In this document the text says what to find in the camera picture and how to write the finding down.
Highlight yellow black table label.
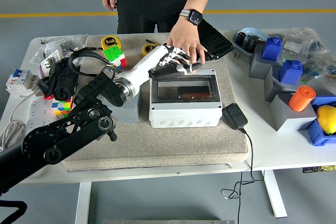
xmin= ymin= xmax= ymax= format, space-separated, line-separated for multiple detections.
xmin=302 ymin=165 xmax=336 ymax=174

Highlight yellow lemon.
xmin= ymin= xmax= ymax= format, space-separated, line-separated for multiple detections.
xmin=316 ymin=105 xmax=336 ymax=135

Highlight grey-brown mat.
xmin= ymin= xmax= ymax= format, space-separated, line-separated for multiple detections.
xmin=62 ymin=33 xmax=249 ymax=172

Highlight black cloth bundle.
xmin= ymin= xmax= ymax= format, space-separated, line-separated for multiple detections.
xmin=37 ymin=57 xmax=81 ymax=101

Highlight black plastic tray stack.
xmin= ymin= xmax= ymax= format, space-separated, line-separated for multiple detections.
xmin=198 ymin=18 xmax=235 ymax=61

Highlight white power strip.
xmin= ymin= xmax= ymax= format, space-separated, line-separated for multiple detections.
xmin=26 ymin=95 xmax=69 ymax=135

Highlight colourful puzzle cube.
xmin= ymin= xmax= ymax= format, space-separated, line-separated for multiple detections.
xmin=51 ymin=97 xmax=74 ymax=117
xmin=101 ymin=45 xmax=128 ymax=70

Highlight black adapter cord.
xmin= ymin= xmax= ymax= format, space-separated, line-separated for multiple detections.
xmin=220 ymin=128 xmax=257 ymax=224

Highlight white table leg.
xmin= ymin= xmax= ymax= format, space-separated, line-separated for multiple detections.
xmin=263 ymin=170 xmax=288 ymax=219
xmin=75 ymin=182 xmax=92 ymax=224

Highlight light blue bowl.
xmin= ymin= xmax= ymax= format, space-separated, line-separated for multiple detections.
xmin=233 ymin=27 xmax=271 ymax=57

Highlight blue plastic block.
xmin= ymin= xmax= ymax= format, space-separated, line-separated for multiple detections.
xmin=279 ymin=59 xmax=304 ymax=84
xmin=261 ymin=37 xmax=284 ymax=61

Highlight black smartwatch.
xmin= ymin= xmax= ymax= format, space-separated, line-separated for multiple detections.
xmin=179 ymin=8 xmax=204 ymax=26

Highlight black power adapter plug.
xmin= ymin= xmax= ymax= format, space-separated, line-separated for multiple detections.
xmin=222 ymin=102 xmax=248 ymax=131

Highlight purple white parts card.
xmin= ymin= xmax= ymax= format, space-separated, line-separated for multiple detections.
xmin=39 ymin=50 xmax=64 ymax=78

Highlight clear plastic bags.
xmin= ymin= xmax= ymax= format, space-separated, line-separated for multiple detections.
xmin=28 ymin=34 xmax=90 ymax=65

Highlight blue plastic bin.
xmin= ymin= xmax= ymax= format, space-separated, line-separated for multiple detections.
xmin=306 ymin=95 xmax=336 ymax=147

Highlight black tape measure strap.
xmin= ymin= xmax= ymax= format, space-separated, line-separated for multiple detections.
xmin=68 ymin=47 xmax=103 ymax=52

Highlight white blue circuit breaker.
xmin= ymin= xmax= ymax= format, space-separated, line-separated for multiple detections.
xmin=5 ymin=68 xmax=40 ymax=96

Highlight white electrical junction box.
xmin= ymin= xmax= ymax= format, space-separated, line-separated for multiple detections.
xmin=149 ymin=69 xmax=224 ymax=129

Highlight orange cylinder battery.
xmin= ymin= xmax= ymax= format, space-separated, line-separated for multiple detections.
xmin=288 ymin=86 xmax=316 ymax=113

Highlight person's left hand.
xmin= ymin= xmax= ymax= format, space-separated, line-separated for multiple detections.
xmin=166 ymin=18 xmax=206 ymax=65

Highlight black capacitor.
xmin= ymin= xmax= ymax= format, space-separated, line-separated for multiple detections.
xmin=245 ymin=37 xmax=257 ymax=51
xmin=236 ymin=31 xmax=247 ymax=45

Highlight dark transparent box lid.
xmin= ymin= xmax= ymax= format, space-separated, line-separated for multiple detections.
xmin=156 ymin=76 xmax=214 ymax=102

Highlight clear bags of components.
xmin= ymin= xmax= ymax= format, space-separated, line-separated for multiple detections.
xmin=267 ymin=26 xmax=336 ymax=96

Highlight white cable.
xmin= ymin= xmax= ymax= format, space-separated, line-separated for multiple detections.
xmin=0 ymin=89 xmax=44 ymax=151

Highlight yellow tape measure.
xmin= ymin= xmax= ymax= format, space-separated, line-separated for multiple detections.
xmin=101 ymin=36 xmax=122 ymax=51
xmin=142 ymin=42 xmax=161 ymax=57

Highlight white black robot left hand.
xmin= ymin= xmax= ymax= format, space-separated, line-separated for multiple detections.
xmin=121 ymin=45 xmax=203 ymax=91

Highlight grey block holder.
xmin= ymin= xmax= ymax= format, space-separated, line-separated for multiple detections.
xmin=264 ymin=63 xmax=305 ymax=102
xmin=269 ymin=91 xmax=318 ymax=132
xmin=249 ymin=44 xmax=284 ymax=80
xmin=107 ymin=87 xmax=143 ymax=124

